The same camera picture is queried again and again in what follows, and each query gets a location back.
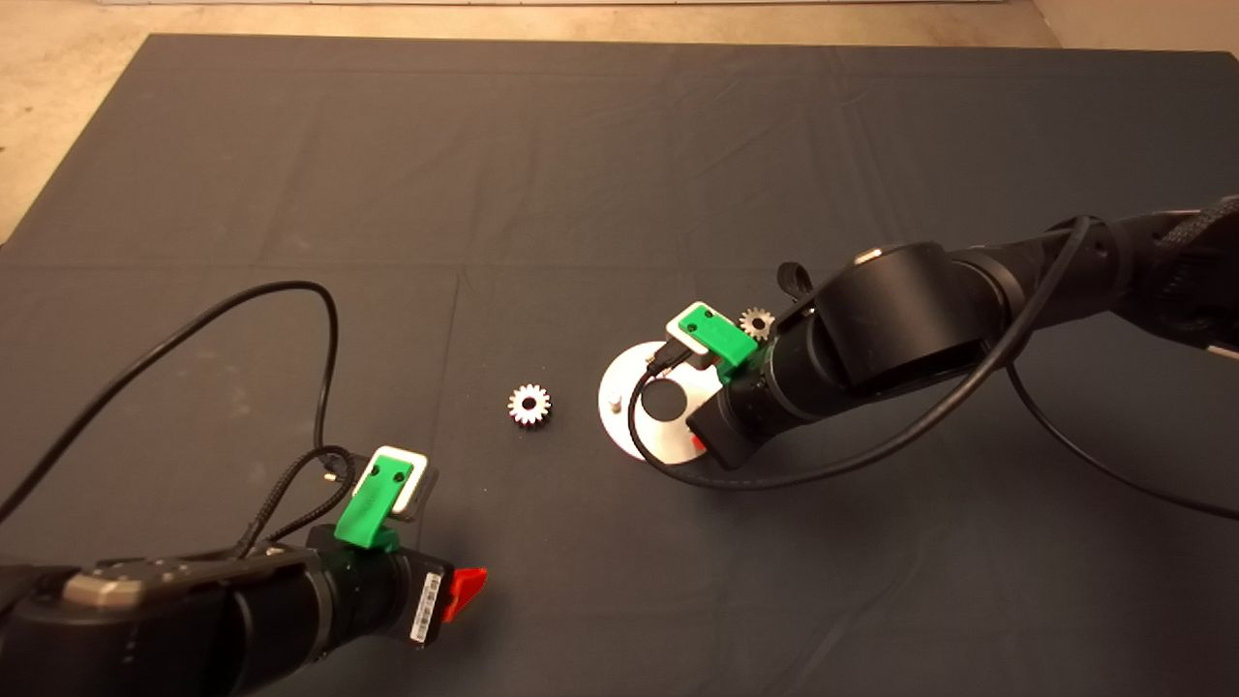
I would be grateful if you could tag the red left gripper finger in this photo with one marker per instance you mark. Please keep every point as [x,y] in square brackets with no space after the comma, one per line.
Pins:
[467,589]

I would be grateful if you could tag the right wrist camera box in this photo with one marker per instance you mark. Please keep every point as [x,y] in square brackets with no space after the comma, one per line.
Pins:
[680,341]

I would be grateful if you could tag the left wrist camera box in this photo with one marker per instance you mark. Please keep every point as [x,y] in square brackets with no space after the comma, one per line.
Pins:
[421,489]

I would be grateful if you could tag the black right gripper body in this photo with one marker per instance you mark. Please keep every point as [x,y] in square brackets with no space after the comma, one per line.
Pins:
[740,416]

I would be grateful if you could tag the green right camera mount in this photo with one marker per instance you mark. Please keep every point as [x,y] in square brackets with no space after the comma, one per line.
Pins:
[721,337]

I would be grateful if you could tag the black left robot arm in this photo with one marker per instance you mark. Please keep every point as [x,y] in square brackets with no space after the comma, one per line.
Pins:
[145,639]

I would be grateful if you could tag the small steel planetary gear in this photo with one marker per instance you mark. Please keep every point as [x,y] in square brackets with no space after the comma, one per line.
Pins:
[756,323]
[529,407]

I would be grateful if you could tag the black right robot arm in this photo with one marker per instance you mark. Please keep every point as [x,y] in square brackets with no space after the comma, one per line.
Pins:
[910,310]

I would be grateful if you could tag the green left camera mount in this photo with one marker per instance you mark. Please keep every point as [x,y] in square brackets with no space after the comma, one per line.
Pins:
[373,503]

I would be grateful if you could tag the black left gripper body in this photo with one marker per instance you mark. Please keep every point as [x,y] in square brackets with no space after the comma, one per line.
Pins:
[377,595]

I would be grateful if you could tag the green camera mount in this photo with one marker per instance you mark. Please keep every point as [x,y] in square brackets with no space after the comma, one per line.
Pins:
[721,337]
[373,503]

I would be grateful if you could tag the dark grey table cloth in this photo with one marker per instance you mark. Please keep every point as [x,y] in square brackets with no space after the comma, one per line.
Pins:
[581,165]

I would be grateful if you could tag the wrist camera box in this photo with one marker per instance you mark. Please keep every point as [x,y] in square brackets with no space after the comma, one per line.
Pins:
[421,489]
[680,341]

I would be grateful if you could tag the round metal carrier plate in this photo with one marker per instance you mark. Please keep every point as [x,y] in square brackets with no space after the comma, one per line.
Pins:
[619,387]

